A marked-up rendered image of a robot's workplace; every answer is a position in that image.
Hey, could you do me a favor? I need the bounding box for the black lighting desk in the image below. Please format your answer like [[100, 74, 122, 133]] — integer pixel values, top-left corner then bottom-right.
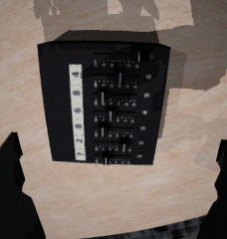
[[37, 41, 170, 165]]

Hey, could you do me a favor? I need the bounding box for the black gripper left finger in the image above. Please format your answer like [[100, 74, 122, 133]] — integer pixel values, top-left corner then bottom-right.
[[0, 131, 46, 239]]

